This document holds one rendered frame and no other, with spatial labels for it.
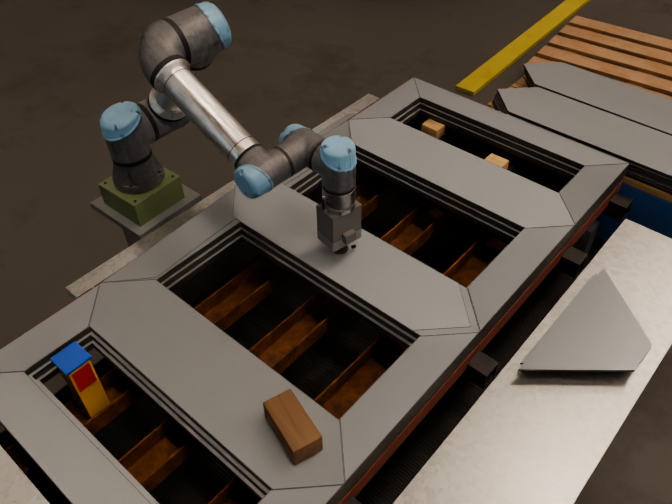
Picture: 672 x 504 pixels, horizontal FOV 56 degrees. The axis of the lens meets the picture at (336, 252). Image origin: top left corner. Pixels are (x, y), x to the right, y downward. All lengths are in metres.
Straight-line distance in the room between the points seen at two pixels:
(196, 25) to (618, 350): 1.19
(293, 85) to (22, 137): 1.52
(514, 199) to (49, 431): 1.21
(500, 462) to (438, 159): 0.86
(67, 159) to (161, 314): 2.21
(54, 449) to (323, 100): 2.80
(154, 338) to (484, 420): 0.72
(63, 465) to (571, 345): 1.07
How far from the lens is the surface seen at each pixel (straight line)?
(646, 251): 1.88
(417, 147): 1.88
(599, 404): 1.51
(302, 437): 1.18
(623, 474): 2.34
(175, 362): 1.37
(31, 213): 3.30
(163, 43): 1.52
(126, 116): 1.88
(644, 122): 2.20
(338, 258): 1.52
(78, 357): 1.42
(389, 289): 1.46
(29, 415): 1.40
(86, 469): 1.29
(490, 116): 2.05
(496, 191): 1.76
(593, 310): 1.62
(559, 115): 2.14
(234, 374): 1.33
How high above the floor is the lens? 1.95
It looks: 45 degrees down
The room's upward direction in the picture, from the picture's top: 1 degrees counter-clockwise
